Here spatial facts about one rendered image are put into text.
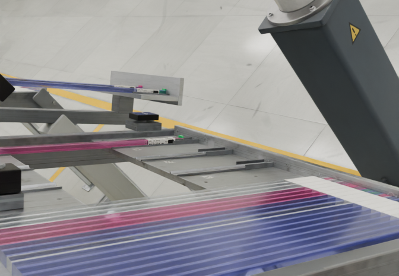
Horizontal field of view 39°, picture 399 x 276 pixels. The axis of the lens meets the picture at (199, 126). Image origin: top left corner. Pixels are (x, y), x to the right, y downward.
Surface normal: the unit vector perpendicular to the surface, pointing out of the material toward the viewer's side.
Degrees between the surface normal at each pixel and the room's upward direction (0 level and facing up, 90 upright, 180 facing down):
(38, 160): 90
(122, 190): 90
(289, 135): 0
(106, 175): 90
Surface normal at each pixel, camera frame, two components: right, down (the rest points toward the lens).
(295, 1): -0.15, 0.68
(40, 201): 0.06, -0.99
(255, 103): -0.55, -0.66
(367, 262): 0.58, 0.15
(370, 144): -0.50, 0.75
